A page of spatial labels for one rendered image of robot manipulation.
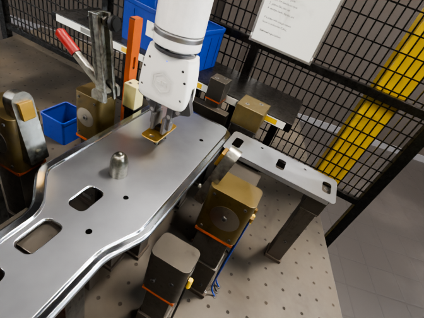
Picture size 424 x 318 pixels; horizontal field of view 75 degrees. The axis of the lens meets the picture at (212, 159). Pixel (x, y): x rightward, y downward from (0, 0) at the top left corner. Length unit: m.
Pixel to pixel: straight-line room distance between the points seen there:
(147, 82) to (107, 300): 0.48
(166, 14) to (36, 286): 0.41
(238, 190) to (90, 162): 0.28
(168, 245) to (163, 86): 0.28
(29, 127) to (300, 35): 0.79
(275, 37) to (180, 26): 0.59
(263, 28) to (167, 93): 0.57
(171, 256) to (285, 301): 0.47
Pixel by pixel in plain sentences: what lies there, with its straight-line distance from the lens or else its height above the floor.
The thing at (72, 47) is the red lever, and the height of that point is 1.13.
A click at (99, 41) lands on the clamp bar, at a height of 1.17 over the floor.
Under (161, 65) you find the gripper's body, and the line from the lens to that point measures 0.51.
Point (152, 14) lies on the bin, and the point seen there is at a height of 1.14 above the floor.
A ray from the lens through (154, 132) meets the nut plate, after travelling 0.59.
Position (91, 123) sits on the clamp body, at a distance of 0.68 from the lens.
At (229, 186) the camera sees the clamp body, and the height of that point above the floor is 1.05.
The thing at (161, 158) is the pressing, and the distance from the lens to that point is 0.58.
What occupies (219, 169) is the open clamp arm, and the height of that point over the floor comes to 1.08.
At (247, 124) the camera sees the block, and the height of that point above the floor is 1.01.
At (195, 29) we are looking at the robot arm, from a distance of 0.48.
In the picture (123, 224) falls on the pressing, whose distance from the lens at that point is 0.46.
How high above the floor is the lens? 1.38
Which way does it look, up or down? 37 degrees down
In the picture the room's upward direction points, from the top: 20 degrees clockwise
